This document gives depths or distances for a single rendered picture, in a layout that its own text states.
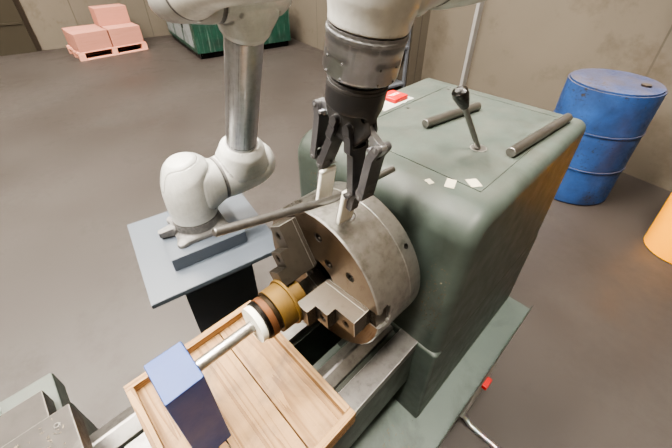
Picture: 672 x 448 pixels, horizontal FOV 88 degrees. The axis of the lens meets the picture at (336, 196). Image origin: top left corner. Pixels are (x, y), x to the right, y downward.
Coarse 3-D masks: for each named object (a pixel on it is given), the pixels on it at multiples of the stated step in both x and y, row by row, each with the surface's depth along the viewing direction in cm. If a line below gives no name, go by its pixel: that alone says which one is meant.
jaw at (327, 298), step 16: (320, 288) 65; (336, 288) 65; (304, 304) 62; (320, 304) 62; (336, 304) 62; (352, 304) 62; (304, 320) 64; (320, 320) 63; (336, 320) 63; (352, 320) 59; (368, 320) 62
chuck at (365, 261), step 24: (312, 192) 71; (336, 192) 67; (312, 216) 62; (336, 216) 61; (360, 216) 62; (312, 240) 65; (336, 240) 59; (360, 240) 59; (384, 240) 61; (336, 264) 63; (360, 264) 57; (384, 264) 60; (360, 288) 60; (384, 288) 60; (408, 288) 64; (360, 336) 68
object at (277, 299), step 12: (276, 288) 63; (288, 288) 64; (300, 288) 65; (252, 300) 62; (264, 300) 62; (276, 300) 61; (288, 300) 62; (264, 312) 60; (276, 312) 61; (288, 312) 61; (300, 312) 62; (276, 324) 60; (288, 324) 62
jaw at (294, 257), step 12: (288, 216) 69; (276, 228) 65; (288, 228) 65; (300, 228) 67; (276, 240) 68; (288, 240) 65; (300, 240) 67; (276, 252) 65; (288, 252) 65; (300, 252) 66; (288, 264) 65; (300, 264) 66; (312, 264) 68; (276, 276) 64; (288, 276) 64
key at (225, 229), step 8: (392, 168) 62; (384, 176) 61; (320, 200) 53; (328, 200) 54; (336, 200) 55; (288, 208) 49; (296, 208) 50; (304, 208) 51; (312, 208) 52; (256, 216) 46; (264, 216) 46; (272, 216) 47; (280, 216) 48; (232, 224) 43; (240, 224) 44; (248, 224) 44; (256, 224) 45; (216, 232) 41; (224, 232) 42
